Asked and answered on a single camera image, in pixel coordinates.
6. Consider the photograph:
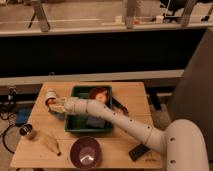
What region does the orange pepper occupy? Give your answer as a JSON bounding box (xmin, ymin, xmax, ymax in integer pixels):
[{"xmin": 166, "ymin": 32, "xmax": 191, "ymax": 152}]
[{"xmin": 47, "ymin": 99, "xmax": 56, "ymax": 106}]

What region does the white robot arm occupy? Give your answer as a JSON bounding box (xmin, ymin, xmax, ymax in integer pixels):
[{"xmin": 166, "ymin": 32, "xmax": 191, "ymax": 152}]
[{"xmin": 48, "ymin": 97, "xmax": 210, "ymax": 171}]

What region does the blue plastic cup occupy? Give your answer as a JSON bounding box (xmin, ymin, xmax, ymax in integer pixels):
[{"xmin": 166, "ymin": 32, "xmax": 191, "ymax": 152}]
[{"xmin": 52, "ymin": 112, "xmax": 65, "ymax": 121}]

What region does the metal cup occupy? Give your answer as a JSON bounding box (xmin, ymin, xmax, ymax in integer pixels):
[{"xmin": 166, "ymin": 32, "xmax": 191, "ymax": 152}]
[{"xmin": 19, "ymin": 124, "xmax": 36, "ymax": 140}]

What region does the white can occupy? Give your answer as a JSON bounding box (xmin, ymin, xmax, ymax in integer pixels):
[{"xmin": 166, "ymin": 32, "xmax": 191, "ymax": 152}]
[{"xmin": 45, "ymin": 89, "xmax": 57, "ymax": 105}]

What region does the green plastic tray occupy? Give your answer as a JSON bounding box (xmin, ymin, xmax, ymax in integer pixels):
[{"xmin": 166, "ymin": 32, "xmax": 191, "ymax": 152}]
[{"xmin": 65, "ymin": 85, "xmax": 113, "ymax": 134}]

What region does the blue sponge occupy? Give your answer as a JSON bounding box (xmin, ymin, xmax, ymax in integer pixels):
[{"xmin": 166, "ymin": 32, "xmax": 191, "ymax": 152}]
[{"xmin": 86, "ymin": 116, "xmax": 105, "ymax": 129}]

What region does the blue cloth on floor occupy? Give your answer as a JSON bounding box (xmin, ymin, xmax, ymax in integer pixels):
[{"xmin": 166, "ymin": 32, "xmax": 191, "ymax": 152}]
[{"xmin": 15, "ymin": 108, "xmax": 31, "ymax": 126}]

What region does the purple plastic bowl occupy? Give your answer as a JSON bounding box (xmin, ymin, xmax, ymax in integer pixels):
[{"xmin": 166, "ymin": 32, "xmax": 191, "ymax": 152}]
[{"xmin": 70, "ymin": 136, "xmax": 102, "ymax": 171}]

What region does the black rectangular block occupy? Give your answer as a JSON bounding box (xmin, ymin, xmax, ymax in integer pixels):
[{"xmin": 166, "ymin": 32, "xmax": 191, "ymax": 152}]
[{"xmin": 129, "ymin": 144, "xmax": 149, "ymax": 161}]

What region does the black cable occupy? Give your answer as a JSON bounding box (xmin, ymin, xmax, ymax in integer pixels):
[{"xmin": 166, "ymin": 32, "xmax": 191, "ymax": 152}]
[{"xmin": 1, "ymin": 113, "xmax": 20, "ymax": 155}]

